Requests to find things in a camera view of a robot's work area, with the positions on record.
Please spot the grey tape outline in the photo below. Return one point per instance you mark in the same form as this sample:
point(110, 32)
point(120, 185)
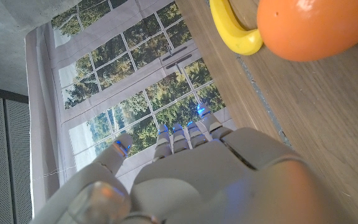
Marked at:
point(260, 95)

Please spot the orange fruit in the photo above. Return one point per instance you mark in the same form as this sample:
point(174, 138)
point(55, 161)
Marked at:
point(315, 28)

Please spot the yellow banana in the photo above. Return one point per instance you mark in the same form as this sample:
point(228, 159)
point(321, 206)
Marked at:
point(232, 34)

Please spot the printed window backdrop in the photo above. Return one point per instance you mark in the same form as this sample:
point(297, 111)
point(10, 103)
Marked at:
point(120, 68)

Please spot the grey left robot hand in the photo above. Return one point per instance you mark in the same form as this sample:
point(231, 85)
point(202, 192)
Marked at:
point(213, 180)

